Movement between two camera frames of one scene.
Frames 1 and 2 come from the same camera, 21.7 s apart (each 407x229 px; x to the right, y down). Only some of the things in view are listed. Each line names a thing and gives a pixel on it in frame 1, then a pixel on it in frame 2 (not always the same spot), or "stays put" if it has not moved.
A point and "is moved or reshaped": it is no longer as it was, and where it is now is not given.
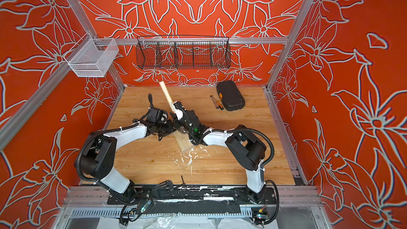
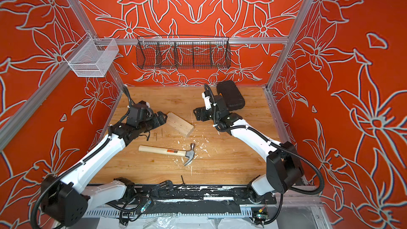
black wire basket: [184, 52] stays put
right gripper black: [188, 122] → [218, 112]
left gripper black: [170, 128] → [157, 123]
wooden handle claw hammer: [170, 103] → [189, 153]
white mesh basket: [91, 57] stays put
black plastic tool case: [231, 98] stays put
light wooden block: [183, 141] is moved or reshaped
